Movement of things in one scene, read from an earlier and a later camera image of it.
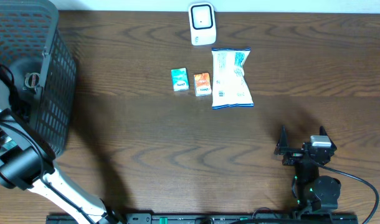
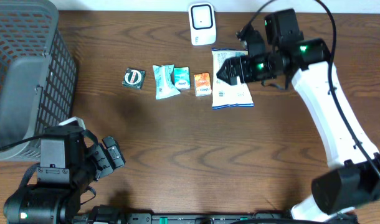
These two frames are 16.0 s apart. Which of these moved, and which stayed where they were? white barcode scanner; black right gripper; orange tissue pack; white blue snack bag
Moved: black right gripper
Stayed: orange tissue pack; white barcode scanner; white blue snack bag
